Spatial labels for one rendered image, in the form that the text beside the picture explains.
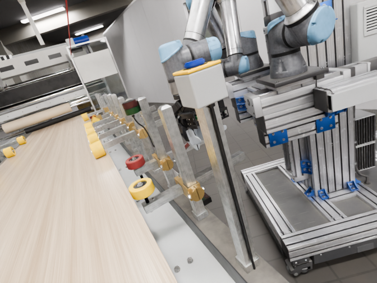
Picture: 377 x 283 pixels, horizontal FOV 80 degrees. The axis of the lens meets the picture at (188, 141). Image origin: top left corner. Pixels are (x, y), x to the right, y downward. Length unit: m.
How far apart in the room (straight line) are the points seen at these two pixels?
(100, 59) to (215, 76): 3.08
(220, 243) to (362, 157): 1.23
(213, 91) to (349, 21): 1.07
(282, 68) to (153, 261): 0.88
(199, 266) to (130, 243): 0.33
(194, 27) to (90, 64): 2.67
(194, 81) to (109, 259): 0.41
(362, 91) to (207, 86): 0.78
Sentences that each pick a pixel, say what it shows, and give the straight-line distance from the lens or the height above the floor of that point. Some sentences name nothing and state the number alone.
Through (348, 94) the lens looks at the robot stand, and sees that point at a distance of 1.07.
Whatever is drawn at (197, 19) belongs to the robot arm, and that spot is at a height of 1.34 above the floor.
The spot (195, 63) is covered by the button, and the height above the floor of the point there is 1.23.
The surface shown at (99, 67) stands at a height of 1.41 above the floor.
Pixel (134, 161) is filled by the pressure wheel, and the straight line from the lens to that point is 0.97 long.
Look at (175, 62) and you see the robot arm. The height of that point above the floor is 1.23.
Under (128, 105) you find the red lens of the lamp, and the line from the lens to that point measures 0.90.
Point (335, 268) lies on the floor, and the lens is 1.59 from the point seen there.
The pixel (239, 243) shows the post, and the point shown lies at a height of 0.80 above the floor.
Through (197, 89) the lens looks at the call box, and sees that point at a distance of 0.41.
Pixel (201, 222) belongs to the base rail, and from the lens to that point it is 0.85.
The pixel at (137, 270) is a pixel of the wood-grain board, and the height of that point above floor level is 0.90.
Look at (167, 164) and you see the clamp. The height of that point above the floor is 0.85.
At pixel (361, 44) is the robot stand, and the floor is 1.05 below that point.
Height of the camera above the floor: 1.25
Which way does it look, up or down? 21 degrees down
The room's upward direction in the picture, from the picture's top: 18 degrees counter-clockwise
